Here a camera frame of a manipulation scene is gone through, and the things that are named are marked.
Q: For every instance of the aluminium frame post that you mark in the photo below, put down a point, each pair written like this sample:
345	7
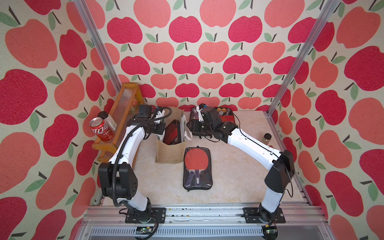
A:
90	24
319	25

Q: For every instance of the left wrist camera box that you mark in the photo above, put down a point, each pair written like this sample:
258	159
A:
144	112

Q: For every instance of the left aluminium frame post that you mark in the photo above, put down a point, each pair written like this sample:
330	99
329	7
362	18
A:
90	24

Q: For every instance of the brown spice jar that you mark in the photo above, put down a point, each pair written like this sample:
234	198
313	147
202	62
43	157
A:
266	139

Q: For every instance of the right aluminium frame post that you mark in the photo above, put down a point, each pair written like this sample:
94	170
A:
319	25

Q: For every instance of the burlap canvas tote bag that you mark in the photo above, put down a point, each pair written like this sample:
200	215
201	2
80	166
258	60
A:
171	146

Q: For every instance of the ping pong paddle case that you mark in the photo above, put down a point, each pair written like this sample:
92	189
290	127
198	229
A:
197	169
173	134
226	115
194	115

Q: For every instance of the red soda can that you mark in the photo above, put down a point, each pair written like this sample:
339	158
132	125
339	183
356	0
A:
100	128

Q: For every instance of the front aluminium rail frame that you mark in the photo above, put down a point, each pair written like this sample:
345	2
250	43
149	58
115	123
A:
294	221

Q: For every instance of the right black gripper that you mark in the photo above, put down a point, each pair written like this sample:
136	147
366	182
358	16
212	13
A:
194	127

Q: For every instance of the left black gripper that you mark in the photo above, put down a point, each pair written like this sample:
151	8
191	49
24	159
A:
162	127

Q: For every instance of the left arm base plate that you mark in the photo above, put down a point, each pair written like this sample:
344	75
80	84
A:
145	215

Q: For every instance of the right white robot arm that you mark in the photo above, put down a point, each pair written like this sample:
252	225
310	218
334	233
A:
279	164

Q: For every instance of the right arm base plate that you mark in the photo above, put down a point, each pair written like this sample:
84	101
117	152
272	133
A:
256	216

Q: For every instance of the wooden shelf rack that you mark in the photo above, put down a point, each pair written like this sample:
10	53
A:
120	112

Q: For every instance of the small round tin can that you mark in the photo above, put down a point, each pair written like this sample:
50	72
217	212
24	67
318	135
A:
134	106

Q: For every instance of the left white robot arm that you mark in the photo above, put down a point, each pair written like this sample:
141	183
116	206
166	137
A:
117	177

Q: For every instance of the clear jar black lid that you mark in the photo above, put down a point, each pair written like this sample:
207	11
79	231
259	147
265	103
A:
108	119

